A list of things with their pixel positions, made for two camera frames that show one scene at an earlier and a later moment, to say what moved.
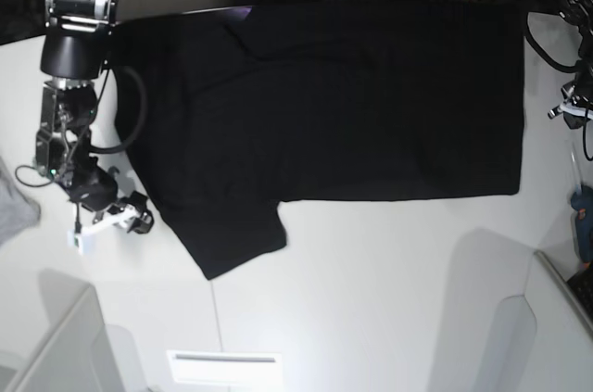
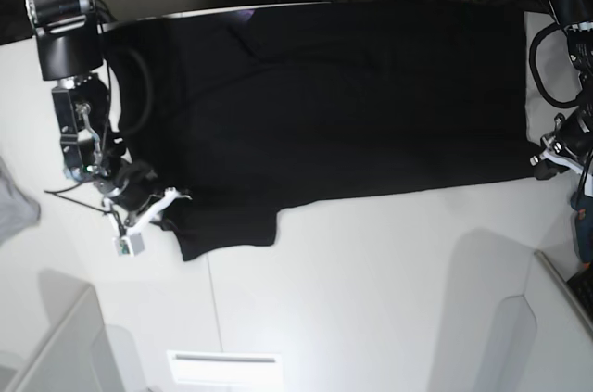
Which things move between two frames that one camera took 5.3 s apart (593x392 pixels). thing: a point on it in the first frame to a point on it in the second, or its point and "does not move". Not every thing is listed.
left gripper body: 94,188 to 132,191
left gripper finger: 141,225 to 165,223
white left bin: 78,352 does not move
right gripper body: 576,100 to 570,145
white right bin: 541,337 does not move
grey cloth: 18,213 does not move
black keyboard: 582,285 does not move
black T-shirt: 228,111 does not move
